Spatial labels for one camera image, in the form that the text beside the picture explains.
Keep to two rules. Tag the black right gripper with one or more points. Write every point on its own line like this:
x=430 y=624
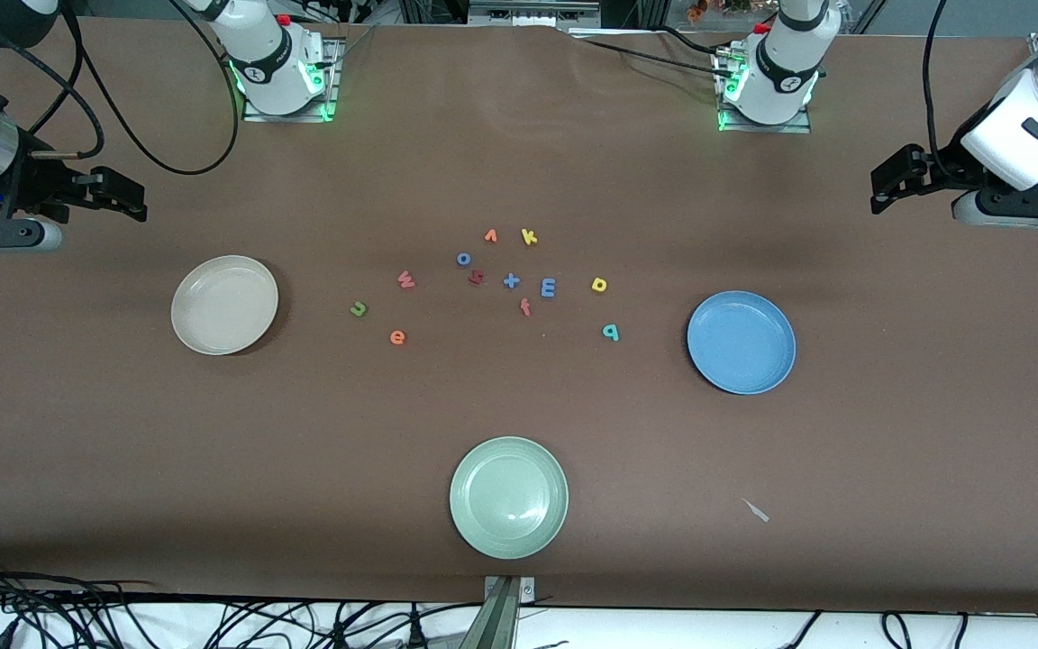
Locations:
x=35 y=178

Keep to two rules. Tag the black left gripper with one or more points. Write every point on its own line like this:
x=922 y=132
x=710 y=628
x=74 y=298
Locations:
x=945 y=169

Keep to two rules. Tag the pink foam letter w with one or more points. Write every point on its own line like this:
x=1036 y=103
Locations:
x=405 y=281

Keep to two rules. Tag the teal foam letter q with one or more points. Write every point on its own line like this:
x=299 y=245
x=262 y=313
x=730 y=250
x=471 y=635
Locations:
x=613 y=335

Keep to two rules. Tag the blue foam letter E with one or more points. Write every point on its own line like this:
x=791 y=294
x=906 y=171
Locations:
x=547 y=287

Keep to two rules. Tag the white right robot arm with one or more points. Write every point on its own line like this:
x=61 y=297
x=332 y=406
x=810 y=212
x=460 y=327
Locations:
x=267 y=72

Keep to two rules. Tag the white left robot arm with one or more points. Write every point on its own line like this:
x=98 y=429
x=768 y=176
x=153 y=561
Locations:
x=785 y=72

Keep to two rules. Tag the beige brown plate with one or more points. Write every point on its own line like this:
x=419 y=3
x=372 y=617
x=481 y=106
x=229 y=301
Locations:
x=224 y=305

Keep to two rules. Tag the blue plate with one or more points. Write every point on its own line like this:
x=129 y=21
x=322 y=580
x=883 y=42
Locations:
x=742 y=342

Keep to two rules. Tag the small orange object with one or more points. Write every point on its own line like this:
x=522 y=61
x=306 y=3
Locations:
x=697 y=11

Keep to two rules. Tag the small white paper scrap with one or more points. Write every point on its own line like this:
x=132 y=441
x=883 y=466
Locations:
x=756 y=510

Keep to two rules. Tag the grey metal box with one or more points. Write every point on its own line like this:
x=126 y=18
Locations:
x=528 y=13

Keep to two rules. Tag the pale green plate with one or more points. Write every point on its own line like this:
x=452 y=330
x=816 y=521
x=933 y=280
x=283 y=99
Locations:
x=508 y=498

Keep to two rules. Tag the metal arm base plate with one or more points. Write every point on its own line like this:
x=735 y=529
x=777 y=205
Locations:
x=289 y=117
x=762 y=129

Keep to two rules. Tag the grey metal bracket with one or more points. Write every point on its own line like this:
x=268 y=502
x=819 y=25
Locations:
x=503 y=622

